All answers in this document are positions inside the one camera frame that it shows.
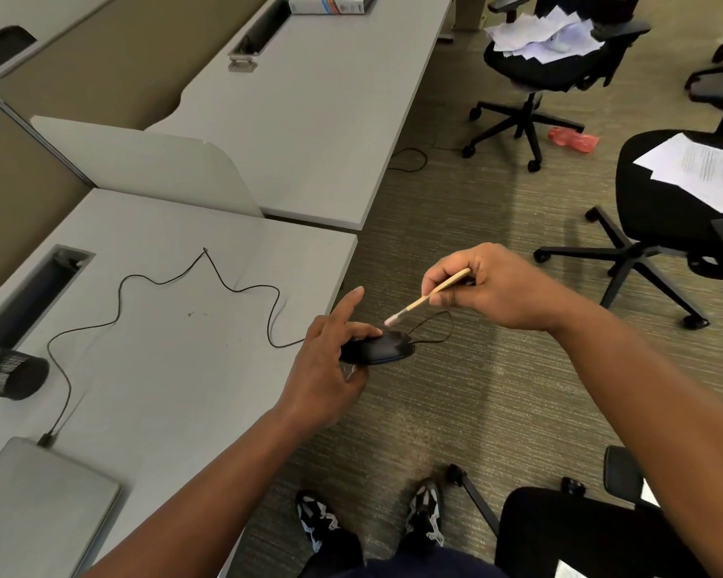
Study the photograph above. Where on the person's dark trousers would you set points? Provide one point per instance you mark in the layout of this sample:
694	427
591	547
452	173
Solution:
397	562

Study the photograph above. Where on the person's left middle finger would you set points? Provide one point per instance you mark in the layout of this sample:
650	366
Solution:
348	303

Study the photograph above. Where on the silver laptop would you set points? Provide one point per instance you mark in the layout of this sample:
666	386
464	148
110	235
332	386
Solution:
36	511

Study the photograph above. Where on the white desk divider panel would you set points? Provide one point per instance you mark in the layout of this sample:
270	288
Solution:
156	168

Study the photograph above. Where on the person's shoe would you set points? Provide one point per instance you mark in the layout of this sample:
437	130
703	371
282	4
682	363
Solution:
316	520
425	511

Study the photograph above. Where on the red plastic bag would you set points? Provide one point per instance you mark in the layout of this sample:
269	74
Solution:
572	140

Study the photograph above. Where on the person's left hand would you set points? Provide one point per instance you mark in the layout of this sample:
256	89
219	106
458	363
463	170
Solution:
313	379

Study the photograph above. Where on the person's left shoe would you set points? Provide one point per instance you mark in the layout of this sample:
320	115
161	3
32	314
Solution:
316	520

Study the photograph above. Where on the small wooden paintbrush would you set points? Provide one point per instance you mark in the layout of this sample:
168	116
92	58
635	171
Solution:
425	299

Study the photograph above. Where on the person's left forearm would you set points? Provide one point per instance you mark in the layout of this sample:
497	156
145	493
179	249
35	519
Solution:
217	499

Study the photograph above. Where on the person's right shoe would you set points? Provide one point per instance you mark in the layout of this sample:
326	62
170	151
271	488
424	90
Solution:
425	511

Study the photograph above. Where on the person's right thumb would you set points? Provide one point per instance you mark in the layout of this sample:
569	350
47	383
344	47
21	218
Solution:
444	296

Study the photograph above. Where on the black mesh pen cup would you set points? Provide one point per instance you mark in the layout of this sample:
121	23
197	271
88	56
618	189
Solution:
12	374

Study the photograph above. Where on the pile of white papers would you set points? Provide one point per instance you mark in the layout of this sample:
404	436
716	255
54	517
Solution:
542	33

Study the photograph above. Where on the black computer mouse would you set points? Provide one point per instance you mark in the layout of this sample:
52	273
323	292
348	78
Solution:
385	347

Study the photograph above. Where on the person's right hand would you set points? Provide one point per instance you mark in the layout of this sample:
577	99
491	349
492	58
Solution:
506	291

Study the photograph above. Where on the white printed paper sheet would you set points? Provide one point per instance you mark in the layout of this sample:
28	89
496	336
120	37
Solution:
693	159
720	195

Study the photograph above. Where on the black monitor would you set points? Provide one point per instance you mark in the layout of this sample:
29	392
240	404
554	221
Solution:
0	54

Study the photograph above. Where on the person's left thumb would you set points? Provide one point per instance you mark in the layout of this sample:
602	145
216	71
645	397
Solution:
354	377

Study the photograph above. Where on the white striped box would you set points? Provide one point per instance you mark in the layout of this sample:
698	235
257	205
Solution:
331	3

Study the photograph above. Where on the person's right forearm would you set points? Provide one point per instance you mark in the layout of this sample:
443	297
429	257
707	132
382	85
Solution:
657	415

